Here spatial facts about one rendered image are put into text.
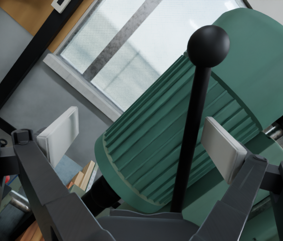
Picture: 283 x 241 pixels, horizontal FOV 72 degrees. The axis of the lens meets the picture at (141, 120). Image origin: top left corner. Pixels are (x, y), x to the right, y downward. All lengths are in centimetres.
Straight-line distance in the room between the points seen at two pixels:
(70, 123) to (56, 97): 164
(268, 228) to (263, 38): 28
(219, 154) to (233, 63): 13
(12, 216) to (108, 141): 34
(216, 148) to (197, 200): 19
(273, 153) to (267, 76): 12
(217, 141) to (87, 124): 168
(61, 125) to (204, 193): 26
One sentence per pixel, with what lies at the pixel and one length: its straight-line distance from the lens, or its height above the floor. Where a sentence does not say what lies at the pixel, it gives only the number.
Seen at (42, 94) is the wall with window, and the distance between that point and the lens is 186.
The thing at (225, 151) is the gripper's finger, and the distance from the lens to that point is 17.
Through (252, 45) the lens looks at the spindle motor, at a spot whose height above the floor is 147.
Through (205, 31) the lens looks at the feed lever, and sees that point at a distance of 17.
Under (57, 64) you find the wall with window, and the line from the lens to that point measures 169.
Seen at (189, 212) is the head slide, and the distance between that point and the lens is 37.
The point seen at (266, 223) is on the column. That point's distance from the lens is 40.
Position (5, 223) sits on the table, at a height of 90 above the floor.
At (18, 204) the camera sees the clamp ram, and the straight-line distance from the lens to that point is 53.
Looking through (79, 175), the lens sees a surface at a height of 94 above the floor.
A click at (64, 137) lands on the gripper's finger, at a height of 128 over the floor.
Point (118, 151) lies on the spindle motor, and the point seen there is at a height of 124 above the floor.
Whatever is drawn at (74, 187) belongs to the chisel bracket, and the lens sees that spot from 47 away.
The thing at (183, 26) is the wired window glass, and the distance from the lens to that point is 174.
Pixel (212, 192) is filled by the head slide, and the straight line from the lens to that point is 35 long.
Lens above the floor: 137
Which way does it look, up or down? 14 degrees down
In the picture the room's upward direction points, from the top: 46 degrees clockwise
